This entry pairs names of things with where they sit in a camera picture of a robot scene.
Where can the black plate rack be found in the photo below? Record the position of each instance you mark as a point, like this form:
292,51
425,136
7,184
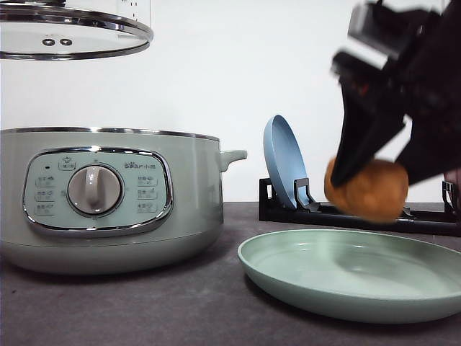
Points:
444,222

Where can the glass steamer lid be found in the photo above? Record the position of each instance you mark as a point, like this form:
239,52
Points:
51,30

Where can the brown potato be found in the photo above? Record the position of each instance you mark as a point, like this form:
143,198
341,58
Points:
378,194

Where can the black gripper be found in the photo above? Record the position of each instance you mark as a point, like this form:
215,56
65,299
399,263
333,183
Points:
424,71

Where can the blue plate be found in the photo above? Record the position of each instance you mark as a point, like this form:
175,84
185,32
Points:
285,160

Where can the green electric steamer pot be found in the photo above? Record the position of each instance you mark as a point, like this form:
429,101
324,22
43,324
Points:
105,201

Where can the white wall socket left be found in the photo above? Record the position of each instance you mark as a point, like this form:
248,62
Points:
139,10

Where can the green plate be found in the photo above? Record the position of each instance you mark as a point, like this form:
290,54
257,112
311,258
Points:
357,275

